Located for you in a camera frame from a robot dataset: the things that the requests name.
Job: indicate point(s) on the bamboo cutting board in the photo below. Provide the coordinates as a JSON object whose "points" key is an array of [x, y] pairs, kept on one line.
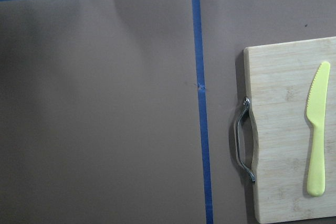
{"points": [[278, 78]]}

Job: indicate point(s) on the yellow plastic knife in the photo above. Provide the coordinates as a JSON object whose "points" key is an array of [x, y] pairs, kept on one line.
{"points": [[315, 113]]}

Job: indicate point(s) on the metal board handle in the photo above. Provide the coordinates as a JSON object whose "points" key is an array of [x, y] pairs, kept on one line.
{"points": [[237, 126]]}

